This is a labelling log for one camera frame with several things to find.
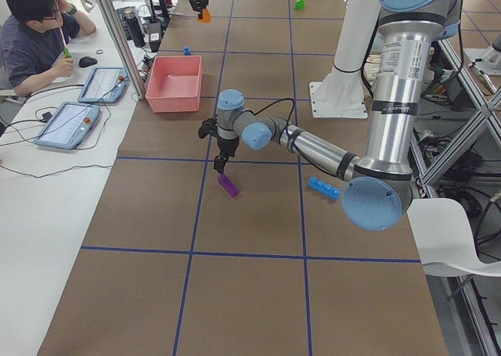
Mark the seated person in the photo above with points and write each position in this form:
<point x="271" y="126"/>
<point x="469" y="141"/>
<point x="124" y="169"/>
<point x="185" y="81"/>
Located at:
<point x="33" y="39"/>

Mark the black computer mouse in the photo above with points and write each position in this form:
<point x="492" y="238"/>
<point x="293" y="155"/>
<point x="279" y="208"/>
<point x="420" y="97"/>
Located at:
<point x="87" y="61"/>

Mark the purple block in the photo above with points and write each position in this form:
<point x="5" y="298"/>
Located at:
<point x="226" y="183"/>

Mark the aluminium frame post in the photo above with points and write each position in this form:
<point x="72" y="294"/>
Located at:
<point x="114" y="27"/>

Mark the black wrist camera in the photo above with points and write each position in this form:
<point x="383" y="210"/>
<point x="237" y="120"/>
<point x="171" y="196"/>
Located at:
<point x="209" y="127"/>

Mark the far teach pendant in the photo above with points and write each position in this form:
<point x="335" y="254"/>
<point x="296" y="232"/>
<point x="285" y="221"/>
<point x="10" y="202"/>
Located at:
<point x="104" y="84"/>

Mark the pink plastic box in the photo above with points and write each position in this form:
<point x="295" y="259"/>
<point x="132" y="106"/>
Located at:
<point x="174" y="84"/>

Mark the long blue block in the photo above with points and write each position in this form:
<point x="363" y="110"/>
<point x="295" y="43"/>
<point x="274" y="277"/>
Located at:
<point x="324" y="188"/>

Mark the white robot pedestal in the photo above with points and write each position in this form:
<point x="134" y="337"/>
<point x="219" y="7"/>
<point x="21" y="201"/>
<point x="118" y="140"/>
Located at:
<point x="341" y="93"/>

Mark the green block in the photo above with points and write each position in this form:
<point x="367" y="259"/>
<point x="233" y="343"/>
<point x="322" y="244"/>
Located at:
<point x="299" y="5"/>

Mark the black water bottle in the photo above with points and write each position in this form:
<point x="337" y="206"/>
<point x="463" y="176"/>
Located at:
<point x="134" y="27"/>

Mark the near teach pendant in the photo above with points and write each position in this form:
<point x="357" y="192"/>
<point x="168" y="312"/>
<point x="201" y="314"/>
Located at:
<point x="68" y="126"/>

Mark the orange block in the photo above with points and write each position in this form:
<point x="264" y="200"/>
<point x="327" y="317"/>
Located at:
<point x="204" y="16"/>

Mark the teach pendant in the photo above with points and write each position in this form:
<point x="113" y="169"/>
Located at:
<point x="104" y="84"/>
<point x="68" y="126"/>

